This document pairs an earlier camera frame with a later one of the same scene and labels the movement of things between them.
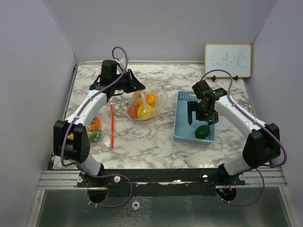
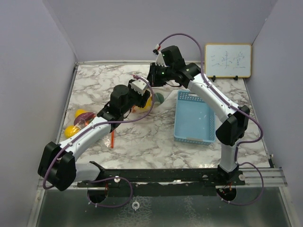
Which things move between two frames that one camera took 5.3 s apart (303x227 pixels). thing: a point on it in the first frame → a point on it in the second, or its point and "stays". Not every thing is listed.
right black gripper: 212,117 → 151,75
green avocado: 202,131 → 158,97
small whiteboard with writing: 235,58 stays
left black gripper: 134,84 → 142,99
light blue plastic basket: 184,132 stays
